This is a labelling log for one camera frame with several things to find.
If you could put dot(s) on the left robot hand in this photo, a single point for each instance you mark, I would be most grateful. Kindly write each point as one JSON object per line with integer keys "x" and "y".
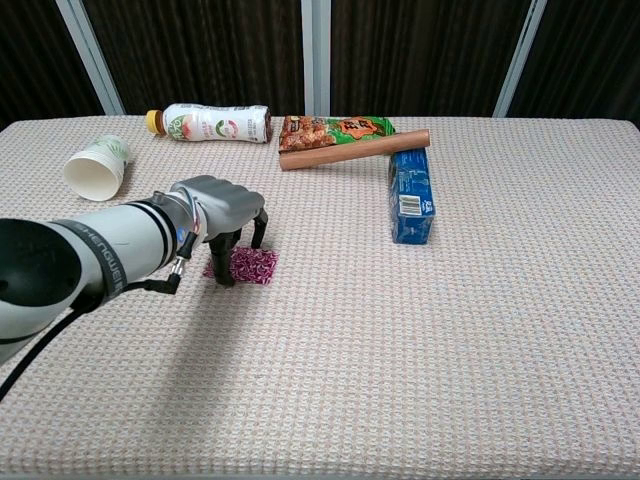
{"x": 225, "y": 205}

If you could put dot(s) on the pink patterned square pouch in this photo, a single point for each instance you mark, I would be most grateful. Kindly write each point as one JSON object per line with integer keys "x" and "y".
{"x": 255, "y": 265}

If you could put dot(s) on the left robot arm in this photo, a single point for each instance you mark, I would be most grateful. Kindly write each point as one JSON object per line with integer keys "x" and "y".
{"x": 100, "y": 250}

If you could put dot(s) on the white drink bottle yellow cap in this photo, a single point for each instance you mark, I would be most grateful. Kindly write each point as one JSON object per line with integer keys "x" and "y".
{"x": 210, "y": 125}

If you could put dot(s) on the white paper cup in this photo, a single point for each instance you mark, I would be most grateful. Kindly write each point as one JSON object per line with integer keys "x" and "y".
{"x": 95, "y": 175}

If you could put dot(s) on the brown wooden rod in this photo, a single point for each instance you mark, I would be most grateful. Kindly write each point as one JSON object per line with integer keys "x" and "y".
{"x": 350, "y": 151}

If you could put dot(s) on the green orange snack bag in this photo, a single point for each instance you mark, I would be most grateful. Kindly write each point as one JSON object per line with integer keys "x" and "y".
{"x": 340, "y": 129}

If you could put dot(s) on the dark corrugated partition panel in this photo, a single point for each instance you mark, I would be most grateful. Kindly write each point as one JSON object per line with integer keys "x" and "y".
{"x": 35, "y": 50}
{"x": 415, "y": 50}
{"x": 200, "y": 50}
{"x": 590, "y": 50}

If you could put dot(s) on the blue carton box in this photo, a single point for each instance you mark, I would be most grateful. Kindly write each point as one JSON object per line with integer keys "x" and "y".
{"x": 412, "y": 225}

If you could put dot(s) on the pinkish woven tablecloth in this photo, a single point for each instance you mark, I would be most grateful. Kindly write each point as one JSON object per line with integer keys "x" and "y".
{"x": 350, "y": 350}

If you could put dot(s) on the white partition post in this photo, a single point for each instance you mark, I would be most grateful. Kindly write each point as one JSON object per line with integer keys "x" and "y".
{"x": 316, "y": 50}
{"x": 520, "y": 55}
{"x": 90, "y": 55}

